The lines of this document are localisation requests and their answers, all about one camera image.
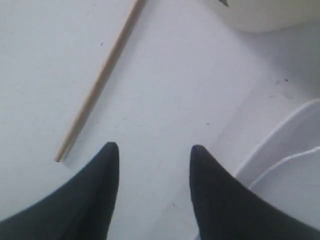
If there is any white square plate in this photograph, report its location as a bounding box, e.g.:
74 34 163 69
235 99 320 229

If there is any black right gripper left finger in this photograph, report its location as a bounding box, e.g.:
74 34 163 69
0 142 119 240

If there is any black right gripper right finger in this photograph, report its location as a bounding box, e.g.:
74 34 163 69
189 145 320 240

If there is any cream bin with triangle mark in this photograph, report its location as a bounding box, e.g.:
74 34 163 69
206 0 320 33

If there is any wooden chopstick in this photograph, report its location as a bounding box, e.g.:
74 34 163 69
54 0 146 163

